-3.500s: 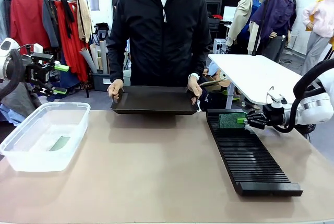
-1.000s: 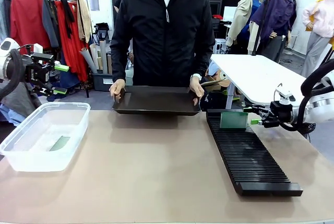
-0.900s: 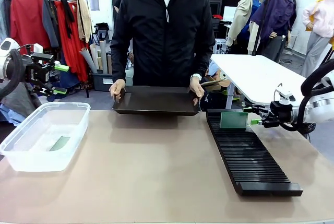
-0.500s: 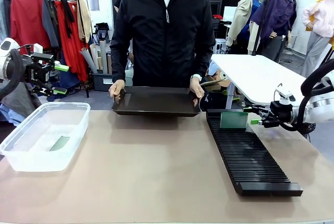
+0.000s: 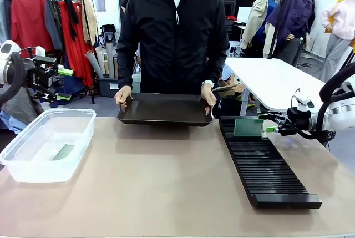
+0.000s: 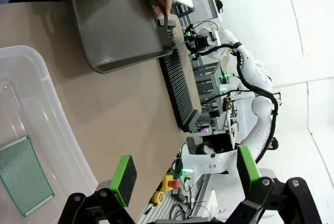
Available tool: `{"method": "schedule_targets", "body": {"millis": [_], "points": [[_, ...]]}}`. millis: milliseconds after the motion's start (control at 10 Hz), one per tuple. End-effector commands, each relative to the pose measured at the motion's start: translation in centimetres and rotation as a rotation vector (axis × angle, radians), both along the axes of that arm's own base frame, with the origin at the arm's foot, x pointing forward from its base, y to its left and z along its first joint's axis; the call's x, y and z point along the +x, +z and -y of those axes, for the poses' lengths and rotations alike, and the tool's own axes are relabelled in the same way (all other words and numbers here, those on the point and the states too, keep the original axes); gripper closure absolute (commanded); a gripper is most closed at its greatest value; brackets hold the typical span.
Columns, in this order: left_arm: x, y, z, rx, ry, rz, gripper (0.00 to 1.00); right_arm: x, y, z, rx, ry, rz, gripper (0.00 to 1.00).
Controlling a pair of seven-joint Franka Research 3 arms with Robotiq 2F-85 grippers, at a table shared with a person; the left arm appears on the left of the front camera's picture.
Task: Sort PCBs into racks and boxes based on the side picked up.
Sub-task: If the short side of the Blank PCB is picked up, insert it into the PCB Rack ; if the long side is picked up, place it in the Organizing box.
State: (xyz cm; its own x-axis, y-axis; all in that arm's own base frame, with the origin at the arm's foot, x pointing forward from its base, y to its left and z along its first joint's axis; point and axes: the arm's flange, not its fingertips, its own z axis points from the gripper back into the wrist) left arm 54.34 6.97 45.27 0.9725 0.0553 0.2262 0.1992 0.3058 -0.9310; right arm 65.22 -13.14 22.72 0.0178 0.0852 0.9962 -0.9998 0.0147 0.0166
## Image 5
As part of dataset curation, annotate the person's left forearm black sleeve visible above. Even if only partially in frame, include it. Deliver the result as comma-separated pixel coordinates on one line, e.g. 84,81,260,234
204,50,231,84

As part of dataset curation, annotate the pale grey hanging garment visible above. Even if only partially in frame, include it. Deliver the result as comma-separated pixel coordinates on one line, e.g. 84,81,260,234
0,0,13,47

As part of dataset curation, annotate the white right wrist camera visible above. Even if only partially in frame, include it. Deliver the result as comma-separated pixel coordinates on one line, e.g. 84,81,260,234
292,95,315,109

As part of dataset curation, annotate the thin black camera cable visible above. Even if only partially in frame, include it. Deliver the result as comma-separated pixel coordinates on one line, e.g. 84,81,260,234
290,88,302,104

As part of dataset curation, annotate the black stand pole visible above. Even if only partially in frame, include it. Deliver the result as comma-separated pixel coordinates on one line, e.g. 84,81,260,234
267,0,287,60

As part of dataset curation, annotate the beige hanging garment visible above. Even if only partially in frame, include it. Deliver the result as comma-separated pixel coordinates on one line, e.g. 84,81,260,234
82,0,98,47

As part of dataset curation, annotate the person in black jacket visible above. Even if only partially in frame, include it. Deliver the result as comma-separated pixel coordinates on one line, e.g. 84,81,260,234
115,0,231,103

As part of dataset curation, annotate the black slotted PCB rack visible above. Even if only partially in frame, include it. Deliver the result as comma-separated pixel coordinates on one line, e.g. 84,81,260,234
219,115,323,210

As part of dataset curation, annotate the light blue cap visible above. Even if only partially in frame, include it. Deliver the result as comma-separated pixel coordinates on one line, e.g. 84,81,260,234
221,64,233,82

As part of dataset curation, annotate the dark grey storage bin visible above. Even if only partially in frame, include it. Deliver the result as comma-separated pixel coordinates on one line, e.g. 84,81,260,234
97,76,120,98

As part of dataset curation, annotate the black cable coil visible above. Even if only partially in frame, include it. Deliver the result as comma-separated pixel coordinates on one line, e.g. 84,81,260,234
316,130,337,146

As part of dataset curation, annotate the tall grey paper roll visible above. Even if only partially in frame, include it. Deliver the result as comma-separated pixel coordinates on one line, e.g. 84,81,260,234
105,42,115,79

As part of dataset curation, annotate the left arm thick black hose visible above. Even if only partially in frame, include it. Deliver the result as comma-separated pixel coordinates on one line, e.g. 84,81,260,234
0,51,27,107

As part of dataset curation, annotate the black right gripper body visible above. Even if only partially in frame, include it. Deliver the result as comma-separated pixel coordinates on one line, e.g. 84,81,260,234
285,107,313,136

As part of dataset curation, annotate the green PCB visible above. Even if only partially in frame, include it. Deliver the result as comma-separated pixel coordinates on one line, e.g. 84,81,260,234
234,118,264,138
52,143,76,161

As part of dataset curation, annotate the clear plastic storage box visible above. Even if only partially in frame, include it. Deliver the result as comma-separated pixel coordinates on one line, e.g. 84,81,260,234
0,108,97,183

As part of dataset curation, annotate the mannequin in purple jacket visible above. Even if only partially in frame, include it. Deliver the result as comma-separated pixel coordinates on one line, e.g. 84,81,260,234
265,0,316,67

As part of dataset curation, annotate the grey crumpled cloth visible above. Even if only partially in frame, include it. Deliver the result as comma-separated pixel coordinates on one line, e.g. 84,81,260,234
0,87,45,126

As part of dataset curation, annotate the red hanging dress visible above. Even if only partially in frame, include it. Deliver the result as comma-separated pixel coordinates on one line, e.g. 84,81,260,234
57,0,95,88

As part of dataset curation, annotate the cream paper roll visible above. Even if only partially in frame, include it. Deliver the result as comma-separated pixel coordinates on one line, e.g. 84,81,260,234
95,45,107,75

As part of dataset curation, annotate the red hanging shirt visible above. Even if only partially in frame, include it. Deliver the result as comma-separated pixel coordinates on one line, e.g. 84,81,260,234
10,0,55,58

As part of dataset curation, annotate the blue denim cloth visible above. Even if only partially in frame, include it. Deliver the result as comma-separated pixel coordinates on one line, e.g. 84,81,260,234
0,109,28,135

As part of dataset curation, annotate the right arm thick black hose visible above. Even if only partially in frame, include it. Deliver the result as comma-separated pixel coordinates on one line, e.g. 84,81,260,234
298,62,355,140

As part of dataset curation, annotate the black hanging scarf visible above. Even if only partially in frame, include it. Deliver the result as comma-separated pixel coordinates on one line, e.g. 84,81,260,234
63,0,80,41

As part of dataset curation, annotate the white computer tower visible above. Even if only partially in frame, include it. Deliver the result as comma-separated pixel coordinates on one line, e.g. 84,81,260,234
229,40,241,57

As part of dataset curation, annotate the black tray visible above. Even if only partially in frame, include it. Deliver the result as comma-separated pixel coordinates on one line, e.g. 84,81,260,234
116,92,214,126

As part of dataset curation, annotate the person's right hand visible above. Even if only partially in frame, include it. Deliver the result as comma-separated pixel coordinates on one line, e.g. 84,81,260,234
114,84,134,112

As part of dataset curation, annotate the black bag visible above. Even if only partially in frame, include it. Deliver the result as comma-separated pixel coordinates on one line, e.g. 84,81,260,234
100,23,118,47

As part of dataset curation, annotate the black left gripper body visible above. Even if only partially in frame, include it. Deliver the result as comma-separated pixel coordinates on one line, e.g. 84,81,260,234
26,55,59,91

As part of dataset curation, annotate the mannequin in beige coat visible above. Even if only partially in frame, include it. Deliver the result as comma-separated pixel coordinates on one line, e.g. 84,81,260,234
240,0,278,58

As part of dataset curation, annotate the mannequin in pink hoodie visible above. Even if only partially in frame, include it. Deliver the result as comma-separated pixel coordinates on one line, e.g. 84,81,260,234
318,0,355,82

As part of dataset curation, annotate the person's right forearm black sleeve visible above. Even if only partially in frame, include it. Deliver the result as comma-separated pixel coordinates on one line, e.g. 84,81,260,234
115,50,134,88

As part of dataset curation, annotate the white monitor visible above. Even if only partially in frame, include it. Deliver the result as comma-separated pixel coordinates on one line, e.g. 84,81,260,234
237,6,255,24

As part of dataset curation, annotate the person's left hand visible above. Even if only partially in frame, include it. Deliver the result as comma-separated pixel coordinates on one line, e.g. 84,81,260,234
200,82,218,116

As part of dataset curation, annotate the tan rounded object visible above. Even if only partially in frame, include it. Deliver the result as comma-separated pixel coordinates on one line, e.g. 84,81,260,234
230,73,246,93

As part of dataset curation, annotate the navy blue garment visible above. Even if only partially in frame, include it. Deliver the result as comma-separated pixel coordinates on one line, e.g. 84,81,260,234
63,54,85,95

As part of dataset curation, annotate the arm thick black hose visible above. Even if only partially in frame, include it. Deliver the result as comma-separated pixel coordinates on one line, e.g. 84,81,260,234
298,62,355,140
0,51,27,107

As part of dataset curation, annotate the leaning grey paper roll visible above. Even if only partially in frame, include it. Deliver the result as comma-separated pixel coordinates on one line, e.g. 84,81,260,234
84,50,104,79

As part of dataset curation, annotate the white table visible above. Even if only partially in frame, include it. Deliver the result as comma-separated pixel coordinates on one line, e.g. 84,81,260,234
224,57,328,117

